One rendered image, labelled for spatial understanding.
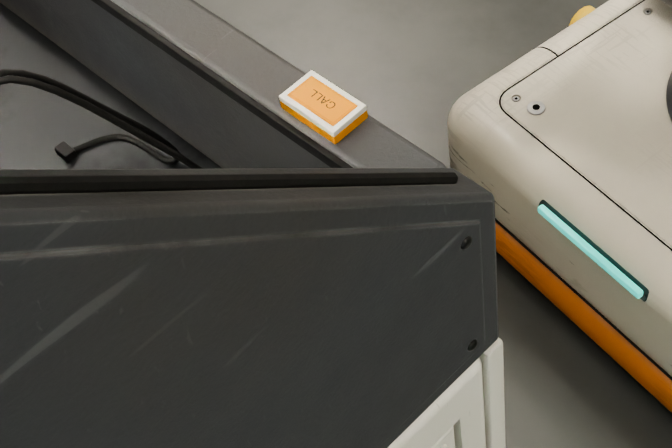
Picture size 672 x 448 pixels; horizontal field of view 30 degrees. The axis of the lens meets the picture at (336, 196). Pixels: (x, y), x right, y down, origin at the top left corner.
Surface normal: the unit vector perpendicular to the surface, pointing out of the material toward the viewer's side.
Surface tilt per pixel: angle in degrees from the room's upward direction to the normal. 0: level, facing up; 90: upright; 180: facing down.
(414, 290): 90
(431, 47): 0
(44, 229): 90
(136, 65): 90
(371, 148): 0
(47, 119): 0
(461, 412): 90
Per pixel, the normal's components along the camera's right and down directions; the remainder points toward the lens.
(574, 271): -0.80, 0.52
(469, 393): 0.70, 0.50
